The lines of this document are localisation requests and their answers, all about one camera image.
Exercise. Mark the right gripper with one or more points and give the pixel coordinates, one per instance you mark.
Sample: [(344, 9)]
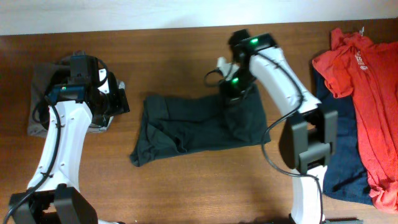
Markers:
[(231, 96)]

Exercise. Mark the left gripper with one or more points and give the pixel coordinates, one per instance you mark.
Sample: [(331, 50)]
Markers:
[(120, 103)]

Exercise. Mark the dark green Nike t-shirt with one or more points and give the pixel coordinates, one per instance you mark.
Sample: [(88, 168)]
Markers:
[(172, 126)]

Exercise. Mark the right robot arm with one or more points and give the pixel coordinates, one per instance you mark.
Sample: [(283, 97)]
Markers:
[(308, 138)]

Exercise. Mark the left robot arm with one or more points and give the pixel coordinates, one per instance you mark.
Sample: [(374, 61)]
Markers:
[(53, 194)]

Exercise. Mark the grey folded garment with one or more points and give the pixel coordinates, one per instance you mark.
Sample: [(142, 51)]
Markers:
[(35, 93)]

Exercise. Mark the red garment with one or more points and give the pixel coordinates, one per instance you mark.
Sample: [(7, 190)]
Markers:
[(357, 67)]

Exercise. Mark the blue garment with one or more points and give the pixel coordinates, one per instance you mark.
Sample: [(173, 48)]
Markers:
[(346, 178)]

